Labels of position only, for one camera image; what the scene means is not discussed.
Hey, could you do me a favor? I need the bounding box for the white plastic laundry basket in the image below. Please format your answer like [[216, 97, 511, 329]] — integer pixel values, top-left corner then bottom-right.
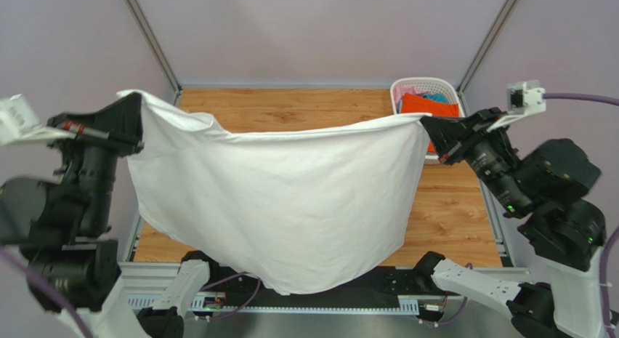
[[389, 77, 466, 165]]

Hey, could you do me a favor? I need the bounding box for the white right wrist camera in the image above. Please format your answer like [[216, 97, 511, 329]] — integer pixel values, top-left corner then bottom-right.
[[486, 80, 546, 132]]

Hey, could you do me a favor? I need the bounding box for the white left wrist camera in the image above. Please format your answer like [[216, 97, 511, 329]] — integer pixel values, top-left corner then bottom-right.
[[1, 94, 76, 146]]

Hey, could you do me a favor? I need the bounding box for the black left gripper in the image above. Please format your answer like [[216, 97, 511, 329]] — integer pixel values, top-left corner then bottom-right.
[[46, 89, 145, 228]]

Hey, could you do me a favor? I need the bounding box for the aluminium frame post left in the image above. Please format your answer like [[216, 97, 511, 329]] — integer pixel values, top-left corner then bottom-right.
[[124, 0, 182, 95]]

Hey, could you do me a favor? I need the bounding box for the orange t shirt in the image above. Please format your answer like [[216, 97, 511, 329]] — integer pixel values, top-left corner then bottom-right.
[[400, 92, 461, 155]]

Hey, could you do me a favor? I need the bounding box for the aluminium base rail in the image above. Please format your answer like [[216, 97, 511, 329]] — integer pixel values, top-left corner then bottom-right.
[[116, 261, 533, 315]]

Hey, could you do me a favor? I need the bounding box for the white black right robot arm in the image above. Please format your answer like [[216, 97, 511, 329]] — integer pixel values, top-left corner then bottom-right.
[[415, 108, 618, 337]]

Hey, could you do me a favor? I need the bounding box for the aluminium frame post right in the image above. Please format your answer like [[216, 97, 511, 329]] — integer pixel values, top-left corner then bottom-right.
[[457, 0, 520, 94]]

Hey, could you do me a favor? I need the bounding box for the teal t shirt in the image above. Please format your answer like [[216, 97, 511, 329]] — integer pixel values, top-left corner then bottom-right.
[[421, 92, 450, 104]]

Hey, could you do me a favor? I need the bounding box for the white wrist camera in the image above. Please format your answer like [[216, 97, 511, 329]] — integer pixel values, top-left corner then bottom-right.
[[1, 94, 76, 146], [486, 80, 546, 132]]

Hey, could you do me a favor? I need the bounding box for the pink t shirt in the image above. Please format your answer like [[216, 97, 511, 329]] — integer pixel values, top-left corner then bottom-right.
[[392, 84, 421, 107]]

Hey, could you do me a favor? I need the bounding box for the white t shirt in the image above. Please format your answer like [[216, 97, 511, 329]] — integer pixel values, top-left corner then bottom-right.
[[127, 92, 429, 295]]

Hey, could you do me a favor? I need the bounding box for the aluminium frame post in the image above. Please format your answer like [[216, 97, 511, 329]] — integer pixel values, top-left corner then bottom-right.
[[457, 0, 520, 94], [124, 0, 182, 95]]

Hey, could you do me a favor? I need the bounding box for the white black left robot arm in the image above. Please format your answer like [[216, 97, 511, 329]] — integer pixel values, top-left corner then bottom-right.
[[1, 92, 209, 337]]

